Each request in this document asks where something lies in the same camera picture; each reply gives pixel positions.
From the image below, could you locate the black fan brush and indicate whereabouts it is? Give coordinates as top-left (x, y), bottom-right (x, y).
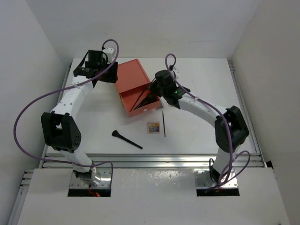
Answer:
top-left (142, 93), bottom-right (157, 104)

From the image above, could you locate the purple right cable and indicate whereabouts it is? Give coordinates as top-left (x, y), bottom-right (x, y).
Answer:
top-left (165, 53), bottom-right (251, 189)

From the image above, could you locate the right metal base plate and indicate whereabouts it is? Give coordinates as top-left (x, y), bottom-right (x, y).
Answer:
top-left (194, 169), bottom-right (238, 189)

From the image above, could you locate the metal base plate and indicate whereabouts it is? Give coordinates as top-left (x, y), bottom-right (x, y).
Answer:
top-left (194, 169), bottom-right (238, 189)
top-left (69, 169), bottom-right (111, 189)

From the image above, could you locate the thin dark makeup brush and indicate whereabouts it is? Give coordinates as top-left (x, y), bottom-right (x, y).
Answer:
top-left (130, 91), bottom-right (144, 112)

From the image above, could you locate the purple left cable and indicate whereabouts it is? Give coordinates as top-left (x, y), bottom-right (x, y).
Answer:
top-left (13, 39), bottom-right (120, 183)

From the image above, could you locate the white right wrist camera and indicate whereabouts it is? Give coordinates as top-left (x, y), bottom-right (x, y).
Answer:
top-left (172, 67), bottom-right (180, 80)

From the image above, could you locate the colourful eyeshadow palette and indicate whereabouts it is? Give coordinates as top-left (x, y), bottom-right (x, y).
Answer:
top-left (147, 121), bottom-right (161, 134)

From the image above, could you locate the small clear eyeshadow palette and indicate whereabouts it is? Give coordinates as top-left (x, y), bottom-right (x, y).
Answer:
top-left (155, 102), bottom-right (165, 111)

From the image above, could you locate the thin black pencil brush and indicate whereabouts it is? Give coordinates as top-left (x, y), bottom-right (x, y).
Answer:
top-left (131, 85), bottom-right (152, 111)

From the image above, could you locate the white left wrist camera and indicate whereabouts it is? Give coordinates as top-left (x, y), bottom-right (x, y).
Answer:
top-left (102, 47), bottom-right (116, 61)

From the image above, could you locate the aluminium frame rail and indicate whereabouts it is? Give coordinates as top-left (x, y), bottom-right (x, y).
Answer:
top-left (39, 153), bottom-right (266, 169)

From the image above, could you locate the angled black powder brush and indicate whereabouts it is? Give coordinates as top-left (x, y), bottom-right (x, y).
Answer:
top-left (112, 130), bottom-right (143, 149)

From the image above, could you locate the thin black liner brush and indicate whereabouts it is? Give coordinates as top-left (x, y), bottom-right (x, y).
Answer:
top-left (162, 111), bottom-right (166, 138)

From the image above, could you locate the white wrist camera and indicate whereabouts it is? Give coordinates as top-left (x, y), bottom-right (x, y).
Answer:
top-left (102, 47), bottom-right (116, 61)
top-left (172, 67), bottom-right (180, 80)

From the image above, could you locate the small black powder brush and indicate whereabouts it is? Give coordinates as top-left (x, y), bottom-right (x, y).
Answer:
top-left (134, 100), bottom-right (149, 110)

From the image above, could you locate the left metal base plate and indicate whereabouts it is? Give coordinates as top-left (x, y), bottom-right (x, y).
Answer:
top-left (69, 169), bottom-right (111, 189)

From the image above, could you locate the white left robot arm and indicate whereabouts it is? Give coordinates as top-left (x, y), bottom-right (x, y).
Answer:
top-left (41, 47), bottom-right (118, 187)

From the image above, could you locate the white front cover panel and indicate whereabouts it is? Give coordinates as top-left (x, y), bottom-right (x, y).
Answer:
top-left (18, 168), bottom-right (289, 225)

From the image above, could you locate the orange drawer box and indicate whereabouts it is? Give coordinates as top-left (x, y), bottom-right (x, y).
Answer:
top-left (116, 59), bottom-right (161, 118)

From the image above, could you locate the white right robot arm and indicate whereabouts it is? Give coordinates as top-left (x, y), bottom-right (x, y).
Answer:
top-left (150, 70), bottom-right (249, 183)

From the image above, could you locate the purple cable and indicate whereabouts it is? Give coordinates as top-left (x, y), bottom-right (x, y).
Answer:
top-left (13, 39), bottom-right (120, 183)
top-left (165, 53), bottom-right (251, 189)

